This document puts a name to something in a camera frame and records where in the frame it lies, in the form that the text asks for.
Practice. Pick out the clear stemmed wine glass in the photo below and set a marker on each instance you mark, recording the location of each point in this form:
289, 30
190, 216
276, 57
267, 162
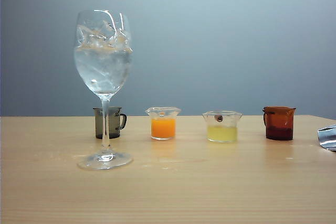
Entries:
102, 72

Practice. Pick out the clear measuring cup yellow juice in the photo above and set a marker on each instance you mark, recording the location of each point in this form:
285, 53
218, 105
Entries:
221, 134

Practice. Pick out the amber brown measuring cup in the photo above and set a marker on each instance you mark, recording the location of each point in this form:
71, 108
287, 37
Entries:
279, 127

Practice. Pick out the smoked grey measuring cup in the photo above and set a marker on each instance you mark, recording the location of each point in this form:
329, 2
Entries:
115, 129

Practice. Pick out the clear measuring cup orange juice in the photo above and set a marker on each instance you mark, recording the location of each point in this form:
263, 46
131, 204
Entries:
162, 129

